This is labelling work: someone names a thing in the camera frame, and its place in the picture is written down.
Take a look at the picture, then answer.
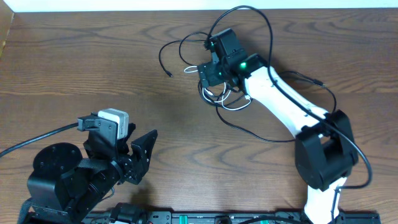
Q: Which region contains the black aluminium mounting rail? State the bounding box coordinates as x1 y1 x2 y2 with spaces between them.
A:
80 202 382 224

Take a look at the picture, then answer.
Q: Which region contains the white usb cable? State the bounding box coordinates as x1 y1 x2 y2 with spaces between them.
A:
183 65 253 112

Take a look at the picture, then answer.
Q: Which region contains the green rail clamp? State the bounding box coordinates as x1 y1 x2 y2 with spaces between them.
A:
178 215 188 224

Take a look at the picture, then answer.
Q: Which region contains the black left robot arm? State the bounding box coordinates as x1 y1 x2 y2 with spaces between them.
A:
18 117 158 223

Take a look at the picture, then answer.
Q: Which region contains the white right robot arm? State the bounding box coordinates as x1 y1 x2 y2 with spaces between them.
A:
197 50 359 223

